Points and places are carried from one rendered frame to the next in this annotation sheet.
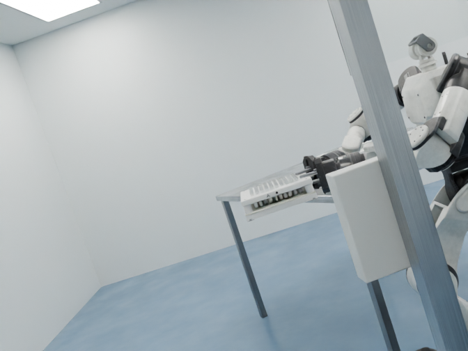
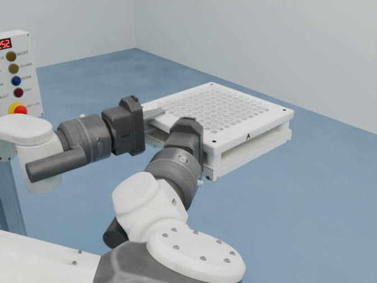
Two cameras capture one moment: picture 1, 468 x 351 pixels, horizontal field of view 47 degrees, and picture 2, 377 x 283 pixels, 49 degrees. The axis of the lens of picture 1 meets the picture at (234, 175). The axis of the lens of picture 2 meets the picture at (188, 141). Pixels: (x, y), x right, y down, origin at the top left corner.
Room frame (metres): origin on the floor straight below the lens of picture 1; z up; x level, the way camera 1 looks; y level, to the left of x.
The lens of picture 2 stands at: (2.42, -0.73, 1.43)
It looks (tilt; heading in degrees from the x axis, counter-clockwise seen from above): 28 degrees down; 135
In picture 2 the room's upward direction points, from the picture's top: straight up
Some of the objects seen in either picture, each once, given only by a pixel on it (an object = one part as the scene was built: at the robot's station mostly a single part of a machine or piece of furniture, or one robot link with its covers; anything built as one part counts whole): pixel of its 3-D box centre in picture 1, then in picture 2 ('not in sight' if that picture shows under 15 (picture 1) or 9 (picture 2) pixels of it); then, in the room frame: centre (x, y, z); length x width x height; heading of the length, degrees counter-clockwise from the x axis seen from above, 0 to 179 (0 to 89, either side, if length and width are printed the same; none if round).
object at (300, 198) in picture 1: (278, 200); (211, 133); (1.88, -0.12, 1.02); 0.24 x 0.24 x 0.02; 88
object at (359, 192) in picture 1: (379, 216); (5, 81); (1.23, -0.29, 1.02); 0.17 x 0.06 x 0.26; 95
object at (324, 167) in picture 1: (336, 170); (109, 132); (1.80, -0.33, 1.07); 0.12 x 0.10 x 0.13; 80
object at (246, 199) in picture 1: (274, 187); (212, 112); (1.88, -0.12, 1.07); 0.25 x 0.24 x 0.02; 178
